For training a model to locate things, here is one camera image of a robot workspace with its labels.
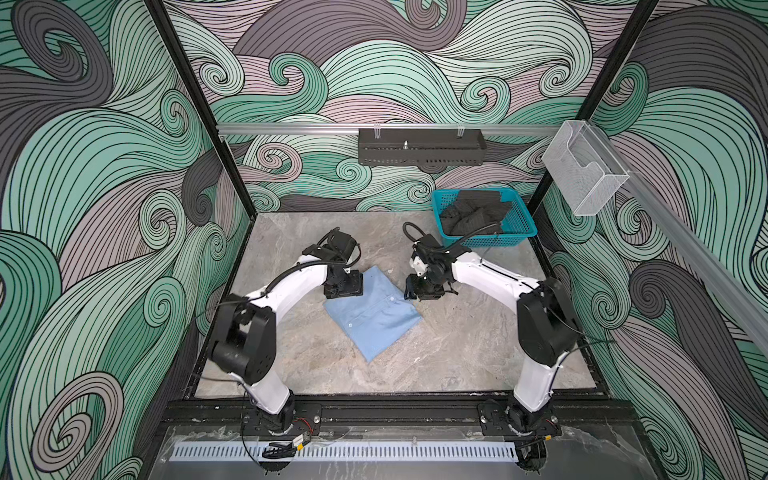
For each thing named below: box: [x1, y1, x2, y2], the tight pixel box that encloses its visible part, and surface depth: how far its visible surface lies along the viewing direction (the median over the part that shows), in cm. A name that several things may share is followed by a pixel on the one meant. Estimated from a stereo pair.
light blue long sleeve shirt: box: [323, 266, 423, 363], surface depth 91 cm
